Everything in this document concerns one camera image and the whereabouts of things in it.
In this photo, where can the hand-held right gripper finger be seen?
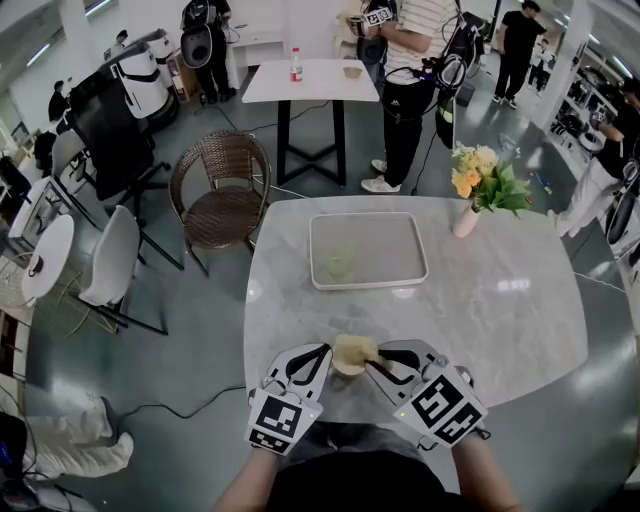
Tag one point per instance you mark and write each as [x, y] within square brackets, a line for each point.
[395, 391]
[425, 354]

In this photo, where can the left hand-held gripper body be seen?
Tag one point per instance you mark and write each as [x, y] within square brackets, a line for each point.
[280, 420]

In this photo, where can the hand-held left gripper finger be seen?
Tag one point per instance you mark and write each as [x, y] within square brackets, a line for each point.
[280, 367]
[315, 386]

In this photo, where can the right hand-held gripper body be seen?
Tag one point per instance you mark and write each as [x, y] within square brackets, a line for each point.
[440, 407]

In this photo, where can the beige cup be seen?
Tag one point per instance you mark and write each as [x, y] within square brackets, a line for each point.
[348, 370]

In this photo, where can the yellow sponge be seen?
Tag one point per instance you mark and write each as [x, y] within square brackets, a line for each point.
[355, 349]

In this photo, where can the person's right forearm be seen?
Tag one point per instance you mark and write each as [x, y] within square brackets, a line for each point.
[487, 475]

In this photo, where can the person's left forearm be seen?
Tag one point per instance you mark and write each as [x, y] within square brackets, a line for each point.
[245, 482]

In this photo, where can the camouflage sleeve arm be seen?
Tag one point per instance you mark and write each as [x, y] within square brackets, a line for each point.
[350, 440]

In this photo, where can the person's black shirt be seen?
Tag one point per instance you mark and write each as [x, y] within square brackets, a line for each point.
[360, 487]

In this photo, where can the white tray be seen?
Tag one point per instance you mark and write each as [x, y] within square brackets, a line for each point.
[380, 250]

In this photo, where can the pink vase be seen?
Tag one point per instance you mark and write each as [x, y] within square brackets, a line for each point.
[465, 222]

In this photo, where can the brown wicker chair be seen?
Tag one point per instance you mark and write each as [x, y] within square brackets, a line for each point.
[222, 210]

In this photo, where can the yellow flower bunch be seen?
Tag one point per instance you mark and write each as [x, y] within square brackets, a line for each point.
[487, 175]

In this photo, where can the white chair with black legs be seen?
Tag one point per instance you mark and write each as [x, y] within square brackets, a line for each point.
[112, 255]

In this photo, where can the round white side table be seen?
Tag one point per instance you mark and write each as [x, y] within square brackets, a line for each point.
[52, 250]

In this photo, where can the row of cooking pans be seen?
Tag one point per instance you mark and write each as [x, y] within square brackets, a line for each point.
[592, 141]

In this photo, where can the black office chair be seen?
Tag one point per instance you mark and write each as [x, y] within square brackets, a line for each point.
[115, 140]

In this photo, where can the white table with black legs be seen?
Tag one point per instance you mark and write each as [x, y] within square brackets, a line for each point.
[320, 85]

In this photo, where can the small metal bowl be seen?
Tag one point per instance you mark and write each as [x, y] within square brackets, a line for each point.
[352, 73]

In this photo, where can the grey padded chair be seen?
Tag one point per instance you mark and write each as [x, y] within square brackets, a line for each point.
[70, 155]

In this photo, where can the plastic bottle with red label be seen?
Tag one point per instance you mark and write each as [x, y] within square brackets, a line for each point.
[297, 67]

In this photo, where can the cardboard box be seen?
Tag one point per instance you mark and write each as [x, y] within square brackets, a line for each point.
[177, 75]

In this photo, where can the white storage rack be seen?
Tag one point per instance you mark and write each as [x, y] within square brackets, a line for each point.
[582, 82]

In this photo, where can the white robot with grey lid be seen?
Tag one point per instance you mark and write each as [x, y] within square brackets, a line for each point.
[145, 80]

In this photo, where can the white shelf cabinet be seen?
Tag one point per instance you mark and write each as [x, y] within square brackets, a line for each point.
[252, 50]

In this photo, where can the row of ceiling tube lights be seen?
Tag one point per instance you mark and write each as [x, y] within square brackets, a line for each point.
[621, 65]

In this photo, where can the ceiling tube light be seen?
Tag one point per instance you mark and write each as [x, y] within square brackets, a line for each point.
[96, 7]
[38, 55]

